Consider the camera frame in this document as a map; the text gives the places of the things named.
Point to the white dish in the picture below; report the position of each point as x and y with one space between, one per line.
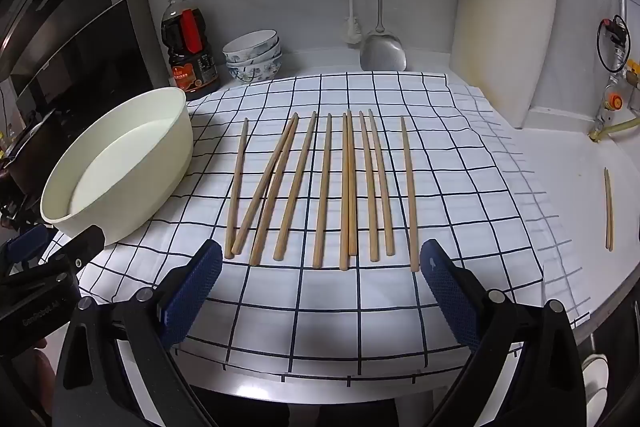
595 387

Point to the set of wooden chopsticks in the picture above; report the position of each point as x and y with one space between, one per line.
323 187

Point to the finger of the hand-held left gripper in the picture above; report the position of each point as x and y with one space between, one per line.
25 243
82 246

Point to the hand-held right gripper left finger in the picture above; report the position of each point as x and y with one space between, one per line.
192 292

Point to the blue floral ceramic bowl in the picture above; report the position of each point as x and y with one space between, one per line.
250 44
271 58
257 75

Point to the dark sauce bottle red cap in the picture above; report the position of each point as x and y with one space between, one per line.
187 57

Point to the white black-checked cloth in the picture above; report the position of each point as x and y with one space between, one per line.
310 322

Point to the white cutting board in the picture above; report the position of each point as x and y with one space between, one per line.
500 32

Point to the black range hood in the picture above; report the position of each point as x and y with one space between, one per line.
75 32

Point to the gas valve with pipe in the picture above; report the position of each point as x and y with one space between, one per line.
617 37

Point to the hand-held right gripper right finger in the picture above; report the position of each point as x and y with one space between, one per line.
450 297

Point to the white round basin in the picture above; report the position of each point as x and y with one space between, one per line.
120 157

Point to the black gas stove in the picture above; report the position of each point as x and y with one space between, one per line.
20 157

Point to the long wooden chopstick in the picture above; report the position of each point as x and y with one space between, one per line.
608 212

